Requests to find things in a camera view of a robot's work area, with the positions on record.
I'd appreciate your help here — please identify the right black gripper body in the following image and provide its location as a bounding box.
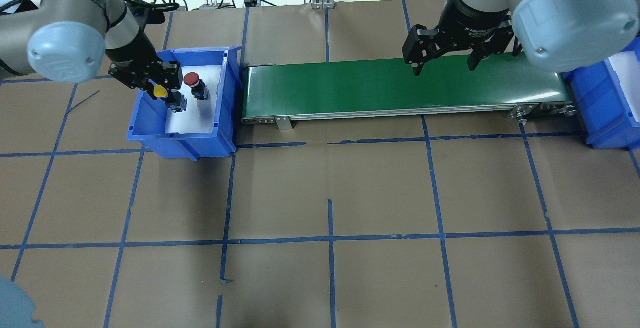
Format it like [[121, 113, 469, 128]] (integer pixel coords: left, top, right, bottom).
[[435, 0, 515, 56]]

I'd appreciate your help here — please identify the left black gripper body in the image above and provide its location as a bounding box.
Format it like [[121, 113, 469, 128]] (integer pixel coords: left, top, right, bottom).
[[108, 43, 163, 91]]

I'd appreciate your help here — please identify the yellow push button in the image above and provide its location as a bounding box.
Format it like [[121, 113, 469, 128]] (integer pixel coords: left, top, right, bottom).
[[153, 84, 187, 112]]

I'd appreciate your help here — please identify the red push button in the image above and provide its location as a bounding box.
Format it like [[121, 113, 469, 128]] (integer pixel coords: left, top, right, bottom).
[[183, 71, 210, 100]]

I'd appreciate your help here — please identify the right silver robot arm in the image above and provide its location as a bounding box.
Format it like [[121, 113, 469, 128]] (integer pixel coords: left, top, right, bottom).
[[402, 0, 639, 76]]

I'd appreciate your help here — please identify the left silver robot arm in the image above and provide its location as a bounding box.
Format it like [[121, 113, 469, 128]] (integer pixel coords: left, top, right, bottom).
[[0, 0, 182, 93]]

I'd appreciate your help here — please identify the green conveyor belt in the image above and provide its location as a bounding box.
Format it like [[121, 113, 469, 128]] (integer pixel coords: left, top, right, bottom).
[[242, 53, 578, 129]]

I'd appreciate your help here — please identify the white foam pad left bin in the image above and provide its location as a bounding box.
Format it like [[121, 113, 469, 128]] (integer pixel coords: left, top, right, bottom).
[[166, 65, 222, 134]]

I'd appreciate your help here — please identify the white foam pad bin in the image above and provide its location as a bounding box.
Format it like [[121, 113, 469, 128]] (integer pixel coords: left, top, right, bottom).
[[608, 51, 640, 122], [166, 65, 222, 134]]

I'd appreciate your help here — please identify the left blue plastic bin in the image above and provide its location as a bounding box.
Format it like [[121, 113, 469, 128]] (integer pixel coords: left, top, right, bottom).
[[126, 46, 244, 161]]

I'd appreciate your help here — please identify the blue plastic bin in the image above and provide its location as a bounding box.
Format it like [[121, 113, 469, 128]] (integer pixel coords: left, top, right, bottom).
[[126, 46, 244, 161], [563, 37, 640, 151]]

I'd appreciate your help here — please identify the white foam pad right bin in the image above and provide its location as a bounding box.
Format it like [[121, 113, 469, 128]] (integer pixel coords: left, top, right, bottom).
[[608, 51, 640, 122]]

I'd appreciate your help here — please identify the right blue plastic bin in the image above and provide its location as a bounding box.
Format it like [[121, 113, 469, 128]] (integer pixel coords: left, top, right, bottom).
[[563, 37, 640, 151]]

